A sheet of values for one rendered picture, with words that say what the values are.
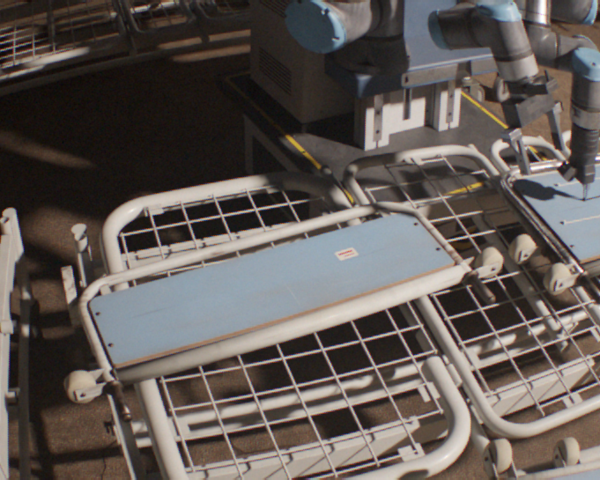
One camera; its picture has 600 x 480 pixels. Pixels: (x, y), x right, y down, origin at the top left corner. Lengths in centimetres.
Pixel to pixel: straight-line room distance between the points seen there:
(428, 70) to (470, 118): 55
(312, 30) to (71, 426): 111
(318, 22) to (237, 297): 60
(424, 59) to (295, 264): 70
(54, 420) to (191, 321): 70
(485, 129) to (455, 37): 94
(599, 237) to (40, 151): 209
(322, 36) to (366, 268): 49
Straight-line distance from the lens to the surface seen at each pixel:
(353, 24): 187
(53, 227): 278
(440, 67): 217
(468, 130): 260
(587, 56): 179
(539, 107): 174
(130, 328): 161
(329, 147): 244
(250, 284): 168
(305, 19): 186
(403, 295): 167
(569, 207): 193
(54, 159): 312
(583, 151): 185
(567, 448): 141
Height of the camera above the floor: 163
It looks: 38 degrees down
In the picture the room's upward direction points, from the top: straight up
